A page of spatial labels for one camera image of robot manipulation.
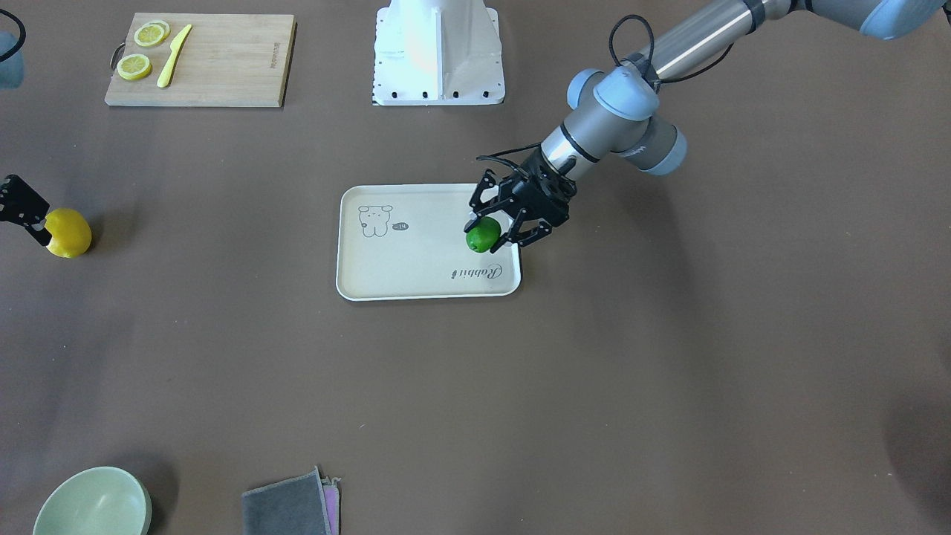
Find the wooden cutting board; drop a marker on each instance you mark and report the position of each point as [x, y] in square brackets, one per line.
[226, 60]

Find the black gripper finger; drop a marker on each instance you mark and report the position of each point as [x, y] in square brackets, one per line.
[22, 205]

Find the lemon slice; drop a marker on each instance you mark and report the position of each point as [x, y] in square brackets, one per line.
[133, 67]
[151, 33]

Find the pale green bowl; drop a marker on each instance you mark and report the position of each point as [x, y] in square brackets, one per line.
[100, 500]

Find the pink cloth under grey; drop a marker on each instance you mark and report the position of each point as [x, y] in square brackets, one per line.
[332, 499]

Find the yellow lemon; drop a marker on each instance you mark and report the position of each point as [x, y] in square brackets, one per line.
[71, 234]

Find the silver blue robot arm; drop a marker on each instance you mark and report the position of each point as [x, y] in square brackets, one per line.
[617, 112]

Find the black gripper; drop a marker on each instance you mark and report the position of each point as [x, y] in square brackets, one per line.
[536, 195]

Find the yellow plastic knife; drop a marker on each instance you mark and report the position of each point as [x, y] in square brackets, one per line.
[168, 69]

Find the green lime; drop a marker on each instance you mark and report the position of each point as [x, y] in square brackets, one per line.
[483, 236]

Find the grey folded cloth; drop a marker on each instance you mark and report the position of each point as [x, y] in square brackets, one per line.
[292, 506]

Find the cream rabbit print tray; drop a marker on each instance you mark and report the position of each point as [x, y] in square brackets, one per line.
[406, 242]

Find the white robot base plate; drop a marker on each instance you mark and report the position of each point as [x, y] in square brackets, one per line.
[437, 53]

